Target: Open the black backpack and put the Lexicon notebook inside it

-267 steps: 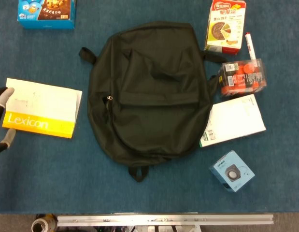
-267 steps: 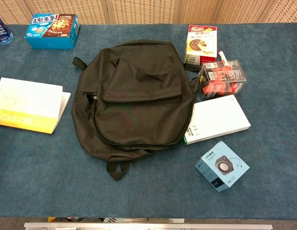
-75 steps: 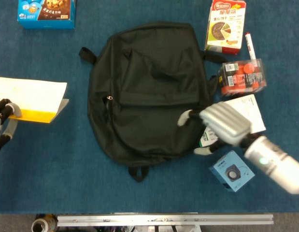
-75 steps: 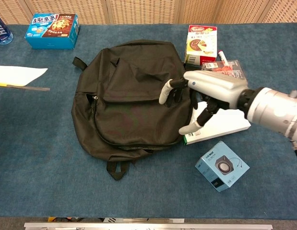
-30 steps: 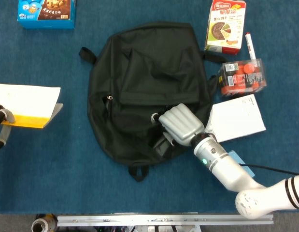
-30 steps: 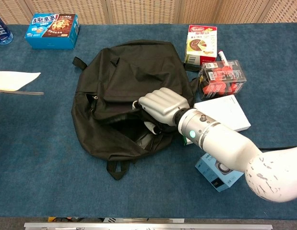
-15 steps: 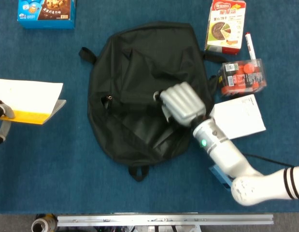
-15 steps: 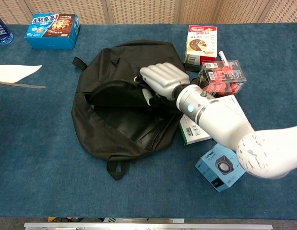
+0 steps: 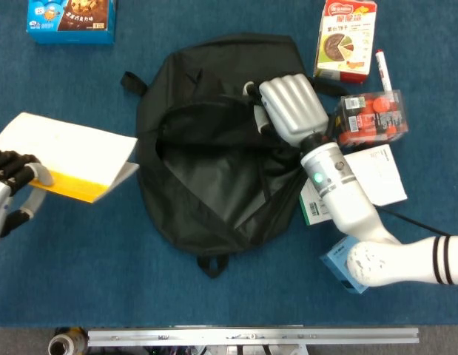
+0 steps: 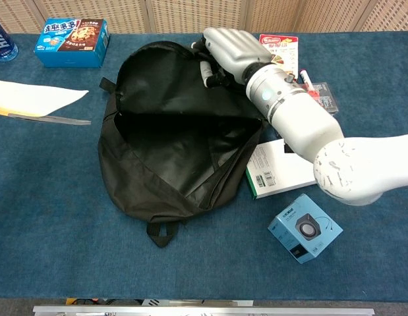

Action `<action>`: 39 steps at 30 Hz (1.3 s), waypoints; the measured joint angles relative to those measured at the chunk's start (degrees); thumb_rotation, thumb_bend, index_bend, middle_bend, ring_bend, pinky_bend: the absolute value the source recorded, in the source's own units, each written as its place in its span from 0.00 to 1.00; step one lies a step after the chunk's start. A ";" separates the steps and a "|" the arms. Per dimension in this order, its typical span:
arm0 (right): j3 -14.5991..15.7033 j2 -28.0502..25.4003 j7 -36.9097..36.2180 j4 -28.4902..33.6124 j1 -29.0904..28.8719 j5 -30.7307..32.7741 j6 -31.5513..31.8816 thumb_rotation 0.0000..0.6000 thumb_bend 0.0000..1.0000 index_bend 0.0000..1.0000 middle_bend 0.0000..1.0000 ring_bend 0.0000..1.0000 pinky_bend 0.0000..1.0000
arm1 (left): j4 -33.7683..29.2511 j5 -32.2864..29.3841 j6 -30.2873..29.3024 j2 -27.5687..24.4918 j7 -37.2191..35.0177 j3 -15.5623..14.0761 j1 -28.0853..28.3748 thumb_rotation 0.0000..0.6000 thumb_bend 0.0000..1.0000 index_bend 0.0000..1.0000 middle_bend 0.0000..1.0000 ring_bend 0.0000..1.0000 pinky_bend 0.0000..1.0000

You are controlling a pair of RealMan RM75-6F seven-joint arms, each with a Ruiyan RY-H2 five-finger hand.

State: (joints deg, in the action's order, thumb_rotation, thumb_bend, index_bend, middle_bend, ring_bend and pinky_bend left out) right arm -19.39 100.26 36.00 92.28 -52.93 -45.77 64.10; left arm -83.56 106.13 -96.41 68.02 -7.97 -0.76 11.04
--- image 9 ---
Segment black cable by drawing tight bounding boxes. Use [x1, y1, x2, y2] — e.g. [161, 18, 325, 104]
[376, 205, 451, 237]

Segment light blue speaker box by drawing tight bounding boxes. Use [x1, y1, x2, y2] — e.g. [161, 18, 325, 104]
[319, 236, 370, 295]

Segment red yellow wafer box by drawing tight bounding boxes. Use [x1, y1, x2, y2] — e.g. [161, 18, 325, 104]
[312, 0, 377, 85]

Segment white book with yellow band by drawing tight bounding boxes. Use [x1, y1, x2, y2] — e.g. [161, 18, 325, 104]
[0, 112, 140, 204]

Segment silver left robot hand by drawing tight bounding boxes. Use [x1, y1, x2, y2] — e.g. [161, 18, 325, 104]
[0, 149, 55, 249]

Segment clear box of orange items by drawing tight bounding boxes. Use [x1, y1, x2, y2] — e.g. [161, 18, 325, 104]
[331, 89, 410, 151]

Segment aluminium profile rail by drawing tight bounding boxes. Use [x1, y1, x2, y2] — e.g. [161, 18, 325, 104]
[87, 327, 420, 348]

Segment brown tape roll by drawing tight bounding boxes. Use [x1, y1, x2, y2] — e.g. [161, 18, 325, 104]
[47, 327, 88, 355]

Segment white flat cardboard box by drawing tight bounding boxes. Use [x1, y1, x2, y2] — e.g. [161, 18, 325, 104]
[298, 143, 408, 226]

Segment white marker with red cap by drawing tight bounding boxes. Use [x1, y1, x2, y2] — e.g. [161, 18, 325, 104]
[375, 48, 393, 92]

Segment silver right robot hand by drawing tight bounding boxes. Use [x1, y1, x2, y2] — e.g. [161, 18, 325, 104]
[243, 73, 330, 149]

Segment black backpack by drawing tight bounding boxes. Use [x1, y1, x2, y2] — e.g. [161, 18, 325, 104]
[120, 33, 348, 279]

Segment blue chocolate cookie box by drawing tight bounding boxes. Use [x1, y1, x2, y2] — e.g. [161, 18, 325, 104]
[27, 0, 118, 46]

